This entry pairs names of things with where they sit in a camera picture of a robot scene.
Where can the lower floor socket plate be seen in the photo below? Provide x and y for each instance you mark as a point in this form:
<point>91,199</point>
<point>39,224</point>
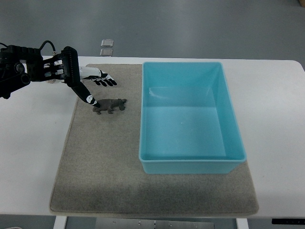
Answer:
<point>106,52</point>

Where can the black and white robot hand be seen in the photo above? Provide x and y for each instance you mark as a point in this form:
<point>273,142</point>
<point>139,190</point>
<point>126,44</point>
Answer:
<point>65,67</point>

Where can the grey felt mat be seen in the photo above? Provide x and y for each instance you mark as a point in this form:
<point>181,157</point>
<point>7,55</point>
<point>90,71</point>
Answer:
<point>100,171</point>

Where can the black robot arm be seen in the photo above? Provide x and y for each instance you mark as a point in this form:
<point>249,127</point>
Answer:
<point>19,66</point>

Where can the white table frame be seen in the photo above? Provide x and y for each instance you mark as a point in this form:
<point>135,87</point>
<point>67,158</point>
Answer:
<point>116,223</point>

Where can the blue plastic box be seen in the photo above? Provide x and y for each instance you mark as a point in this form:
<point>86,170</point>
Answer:
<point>188,124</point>

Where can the brown toy hippo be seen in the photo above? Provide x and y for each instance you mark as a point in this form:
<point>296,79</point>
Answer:
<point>109,105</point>

